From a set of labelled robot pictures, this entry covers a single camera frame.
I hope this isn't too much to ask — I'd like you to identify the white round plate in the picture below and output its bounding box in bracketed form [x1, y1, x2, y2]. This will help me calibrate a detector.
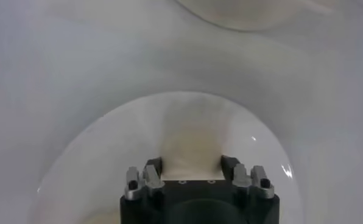
[29, 90, 305, 224]

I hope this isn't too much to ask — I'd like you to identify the white steamed baozi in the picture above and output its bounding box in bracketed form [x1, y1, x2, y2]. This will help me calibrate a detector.
[160, 100, 228, 181]

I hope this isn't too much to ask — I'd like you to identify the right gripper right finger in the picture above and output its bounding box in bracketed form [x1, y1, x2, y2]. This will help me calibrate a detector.
[220, 155, 275, 199]

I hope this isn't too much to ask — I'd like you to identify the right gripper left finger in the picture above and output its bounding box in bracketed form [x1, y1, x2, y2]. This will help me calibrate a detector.
[125, 156, 166, 200]

